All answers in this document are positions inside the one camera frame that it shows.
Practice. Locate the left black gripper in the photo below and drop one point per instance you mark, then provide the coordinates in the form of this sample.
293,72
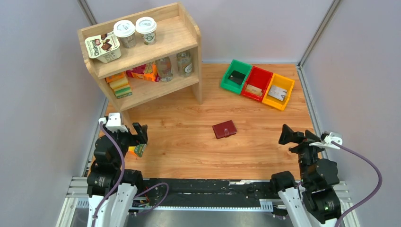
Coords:
132,137

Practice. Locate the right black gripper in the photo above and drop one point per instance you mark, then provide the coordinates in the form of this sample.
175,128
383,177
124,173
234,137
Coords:
298,138

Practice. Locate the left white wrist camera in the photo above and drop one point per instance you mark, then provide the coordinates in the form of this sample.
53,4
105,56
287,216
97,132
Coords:
113,123

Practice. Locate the Chobani yogurt cup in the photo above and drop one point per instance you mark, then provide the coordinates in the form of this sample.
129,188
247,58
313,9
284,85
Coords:
104,47

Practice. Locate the right glass bottle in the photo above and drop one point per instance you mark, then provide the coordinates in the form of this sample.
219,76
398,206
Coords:
184,63

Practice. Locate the orange pink snack box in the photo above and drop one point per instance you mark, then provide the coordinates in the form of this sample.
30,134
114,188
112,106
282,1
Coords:
146,72

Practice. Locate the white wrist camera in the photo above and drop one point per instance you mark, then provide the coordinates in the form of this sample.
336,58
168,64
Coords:
113,123
327,140

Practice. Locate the red leather card holder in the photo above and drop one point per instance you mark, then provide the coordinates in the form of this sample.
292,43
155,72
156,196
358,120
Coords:
224,129

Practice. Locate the yellow plastic bin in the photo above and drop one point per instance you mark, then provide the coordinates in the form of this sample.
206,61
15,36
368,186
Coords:
282,82

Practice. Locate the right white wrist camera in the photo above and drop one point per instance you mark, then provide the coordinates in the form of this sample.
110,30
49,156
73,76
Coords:
327,140

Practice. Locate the red plastic bin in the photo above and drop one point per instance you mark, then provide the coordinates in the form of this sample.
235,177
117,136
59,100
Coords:
259,78

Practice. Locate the silver card in yellow bin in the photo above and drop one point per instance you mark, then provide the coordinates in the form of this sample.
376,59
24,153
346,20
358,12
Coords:
277,92

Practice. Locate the left glass bottle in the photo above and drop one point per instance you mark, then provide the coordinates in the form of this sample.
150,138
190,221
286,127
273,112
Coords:
164,69

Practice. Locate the orange green small box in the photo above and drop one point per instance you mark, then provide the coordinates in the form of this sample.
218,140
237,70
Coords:
137,150

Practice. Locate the stacked yellow green sponges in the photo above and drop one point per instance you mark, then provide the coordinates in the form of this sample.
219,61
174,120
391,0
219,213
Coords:
119,84

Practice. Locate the tan card in red bin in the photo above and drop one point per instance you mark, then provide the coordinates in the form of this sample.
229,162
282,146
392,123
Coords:
254,90

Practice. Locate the white-lidded coffee cup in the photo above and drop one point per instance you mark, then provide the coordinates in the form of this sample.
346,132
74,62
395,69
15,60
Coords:
125,31
146,27

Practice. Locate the black card in green bin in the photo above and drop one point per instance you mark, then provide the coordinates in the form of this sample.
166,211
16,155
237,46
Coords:
237,77

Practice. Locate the left white-lidded coffee cup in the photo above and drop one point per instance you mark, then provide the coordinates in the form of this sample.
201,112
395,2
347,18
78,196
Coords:
125,31

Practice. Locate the wooden two-tier shelf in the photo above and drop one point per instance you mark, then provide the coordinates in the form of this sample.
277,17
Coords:
176,32

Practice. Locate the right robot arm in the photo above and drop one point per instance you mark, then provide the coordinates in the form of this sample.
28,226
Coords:
313,202

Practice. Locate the glass bottle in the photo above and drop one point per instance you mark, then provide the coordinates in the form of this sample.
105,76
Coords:
164,69
184,63

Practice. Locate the right white-lidded coffee cup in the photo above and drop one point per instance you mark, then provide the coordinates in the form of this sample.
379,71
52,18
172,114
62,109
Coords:
146,27

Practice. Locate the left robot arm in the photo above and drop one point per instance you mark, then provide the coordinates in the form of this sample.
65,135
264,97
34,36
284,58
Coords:
111,187

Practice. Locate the green plastic bin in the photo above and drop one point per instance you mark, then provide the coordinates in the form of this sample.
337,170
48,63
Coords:
238,66

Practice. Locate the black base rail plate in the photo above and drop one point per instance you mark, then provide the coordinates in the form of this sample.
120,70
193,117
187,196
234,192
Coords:
209,195

